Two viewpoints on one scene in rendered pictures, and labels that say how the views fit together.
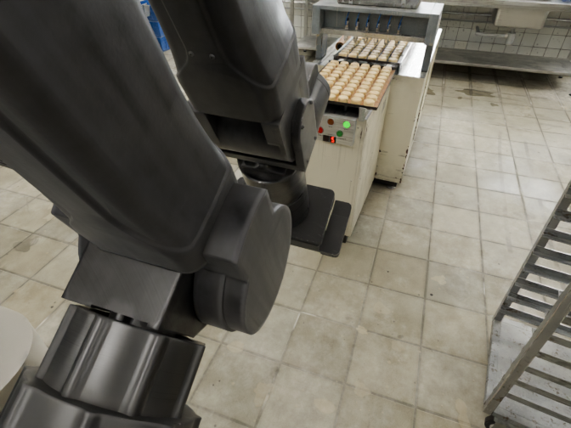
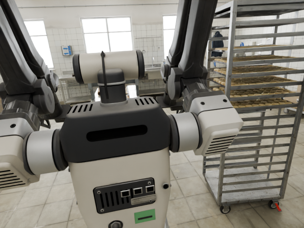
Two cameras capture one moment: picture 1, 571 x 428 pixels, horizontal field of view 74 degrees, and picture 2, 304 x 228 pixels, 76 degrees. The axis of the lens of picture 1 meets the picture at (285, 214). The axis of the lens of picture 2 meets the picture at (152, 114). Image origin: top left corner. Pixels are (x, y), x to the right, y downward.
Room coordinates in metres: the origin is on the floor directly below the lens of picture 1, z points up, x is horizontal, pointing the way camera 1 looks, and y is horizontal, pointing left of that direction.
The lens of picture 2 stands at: (-0.30, 0.45, 1.59)
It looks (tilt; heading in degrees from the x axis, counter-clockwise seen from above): 20 degrees down; 330
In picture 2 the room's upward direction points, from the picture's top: 3 degrees counter-clockwise
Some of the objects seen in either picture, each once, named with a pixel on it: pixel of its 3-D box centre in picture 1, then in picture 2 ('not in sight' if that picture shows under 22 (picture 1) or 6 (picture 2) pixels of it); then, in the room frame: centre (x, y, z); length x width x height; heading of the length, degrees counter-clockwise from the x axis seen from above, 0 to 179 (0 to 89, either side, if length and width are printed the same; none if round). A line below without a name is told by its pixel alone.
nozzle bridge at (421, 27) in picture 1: (374, 34); (114, 85); (2.54, -0.56, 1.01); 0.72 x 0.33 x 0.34; 68
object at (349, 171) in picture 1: (344, 151); not in sight; (2.07, -0.36, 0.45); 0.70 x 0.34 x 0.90; 158
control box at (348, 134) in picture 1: (330, 128); not in sight; (1.73, -0.23, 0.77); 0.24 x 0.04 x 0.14; 68
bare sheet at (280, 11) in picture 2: not in sight; (259, 12); (0.72, -1.16, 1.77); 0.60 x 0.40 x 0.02; 63
